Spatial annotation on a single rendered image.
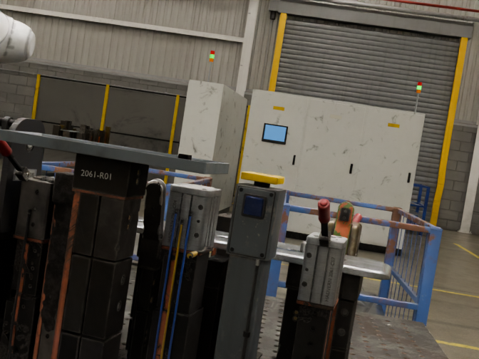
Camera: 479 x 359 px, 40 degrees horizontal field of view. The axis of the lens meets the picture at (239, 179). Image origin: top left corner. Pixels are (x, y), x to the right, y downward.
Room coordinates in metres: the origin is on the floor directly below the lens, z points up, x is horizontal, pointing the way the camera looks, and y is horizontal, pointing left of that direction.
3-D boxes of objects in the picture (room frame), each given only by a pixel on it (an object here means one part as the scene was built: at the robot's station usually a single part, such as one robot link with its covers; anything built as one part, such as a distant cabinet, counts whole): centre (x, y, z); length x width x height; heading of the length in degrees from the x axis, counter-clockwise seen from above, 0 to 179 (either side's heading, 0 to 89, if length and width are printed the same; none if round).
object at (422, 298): (3.81, -0.65, 0.47); 1.20 x 0.80 x 0.95; 176
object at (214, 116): (10.58, 0.51, 1.22); 2.40 x 0.54 x 2.45; 172
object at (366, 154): (9.51, -1.21, 1.22); 2.40 x 0.54 x 2.45; 86
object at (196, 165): (1.12, 0.22, 1.16); 0.37 x 0.14 x 0.02; 76
